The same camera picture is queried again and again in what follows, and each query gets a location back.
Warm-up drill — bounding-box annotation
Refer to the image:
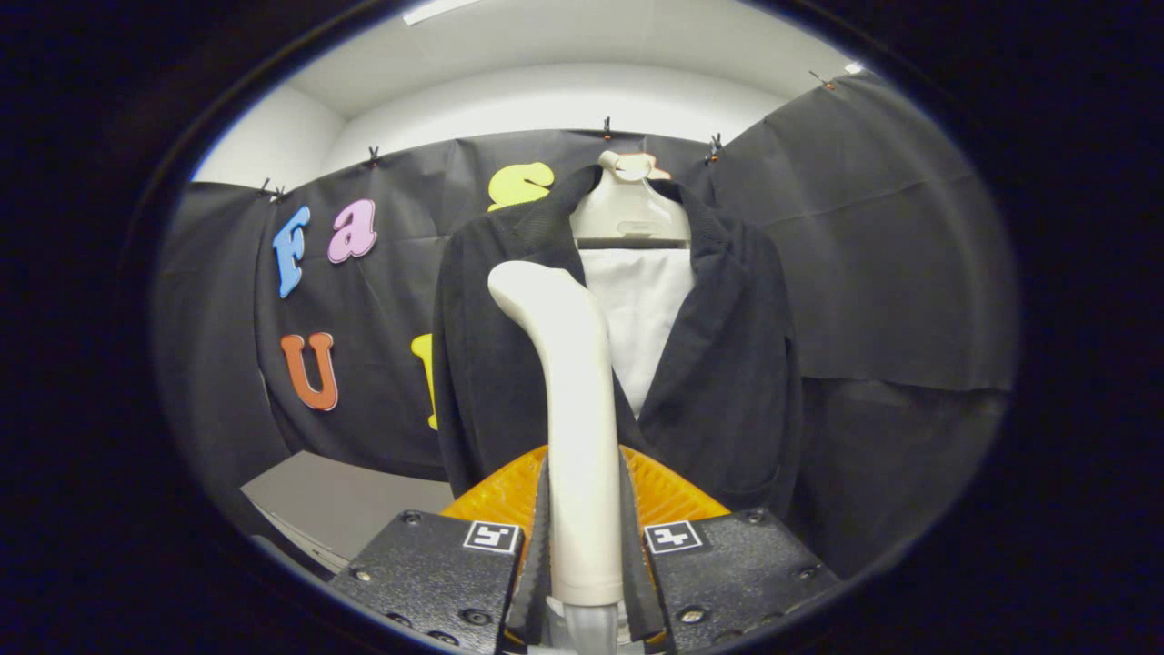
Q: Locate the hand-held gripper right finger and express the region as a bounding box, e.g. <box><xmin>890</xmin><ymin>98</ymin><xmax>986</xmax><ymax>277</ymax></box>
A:
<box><xmin>618</xmin><ymin>446</ymin><xmax>842</xmax><ymax>654</ymax></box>

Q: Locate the black backdrop cloth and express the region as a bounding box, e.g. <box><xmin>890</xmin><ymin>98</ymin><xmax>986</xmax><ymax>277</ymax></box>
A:
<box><xmin>153</xmin><ymin>68</ymin><xmax>1018</xmax><ymax>579</ymax></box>

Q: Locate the white mannequin torso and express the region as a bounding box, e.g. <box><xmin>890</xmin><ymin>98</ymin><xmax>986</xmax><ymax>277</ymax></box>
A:
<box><xmin>570</xmin><ymin>150</ymin><xmax>697</xmax><ymax>419</ymax></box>

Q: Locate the black jacket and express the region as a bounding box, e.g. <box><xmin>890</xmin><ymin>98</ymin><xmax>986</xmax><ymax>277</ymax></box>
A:
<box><xmin>432</xmin><ymin>164</ymin><xmax>803</xmax><ymax>519</ymax></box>

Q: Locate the white garment steamer head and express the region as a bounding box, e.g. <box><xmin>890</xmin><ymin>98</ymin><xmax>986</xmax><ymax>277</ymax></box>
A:
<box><xmin>487</xmin><ymin>261</ymin><xmax>627</xmax><ymax>609</ymax></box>

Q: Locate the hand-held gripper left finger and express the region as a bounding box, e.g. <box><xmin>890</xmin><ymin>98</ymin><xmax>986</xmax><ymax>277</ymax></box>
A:
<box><xmin>329</xmin><ymin>446</ymin><xmax>551</xmax><ymax>654</ymax></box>

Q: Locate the pale clothes hanger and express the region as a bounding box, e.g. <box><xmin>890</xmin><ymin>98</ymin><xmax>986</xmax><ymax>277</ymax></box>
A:
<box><xmin>611</xmin><ymin>151</ymin><xmax>672</xmax><ymax>181</ymax></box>

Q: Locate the grey cabinet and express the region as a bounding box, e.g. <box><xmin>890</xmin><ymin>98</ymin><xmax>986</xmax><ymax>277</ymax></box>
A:
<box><xmin>241</xmin><ymin>450</ymin><xmax>456</xmax><ymax>574</ymax></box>

